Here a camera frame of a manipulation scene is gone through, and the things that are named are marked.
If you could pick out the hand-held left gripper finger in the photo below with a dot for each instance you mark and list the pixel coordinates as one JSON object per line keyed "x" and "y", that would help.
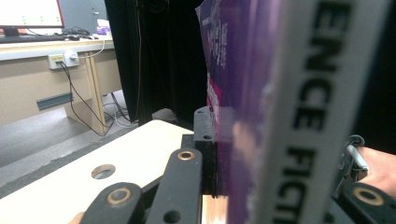
{"x": 207, "y": 130}

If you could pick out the dark blue cover magazine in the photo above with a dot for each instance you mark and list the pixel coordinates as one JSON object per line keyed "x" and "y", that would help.
{"x": 249, "y": 77}

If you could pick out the purple tissue box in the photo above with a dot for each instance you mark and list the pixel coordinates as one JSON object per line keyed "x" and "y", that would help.
{"x": 103, "y": 30}

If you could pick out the black computer mouse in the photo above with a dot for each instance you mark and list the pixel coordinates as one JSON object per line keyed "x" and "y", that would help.
{"x": 73, "y": 37}

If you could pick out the white power strip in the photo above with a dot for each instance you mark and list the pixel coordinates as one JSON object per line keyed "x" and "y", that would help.
{"x": 56, "y": 60}

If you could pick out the black keyboard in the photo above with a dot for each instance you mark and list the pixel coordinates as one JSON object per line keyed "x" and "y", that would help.
{"x": 28, "y": 39}

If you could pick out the computer monitor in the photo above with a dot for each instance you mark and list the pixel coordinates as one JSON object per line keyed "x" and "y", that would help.
{"x": 28, "y": 12}

